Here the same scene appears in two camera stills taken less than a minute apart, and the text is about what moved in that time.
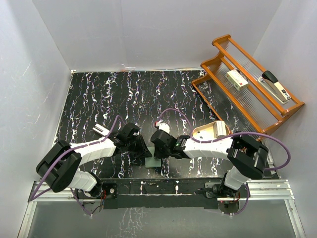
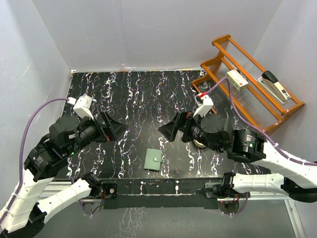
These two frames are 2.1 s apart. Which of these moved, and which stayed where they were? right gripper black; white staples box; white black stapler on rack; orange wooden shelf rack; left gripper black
Moved: left gripper black; right gripper black
Stayed: white black stapler on rack; orange wooden shelf rack; white staples box
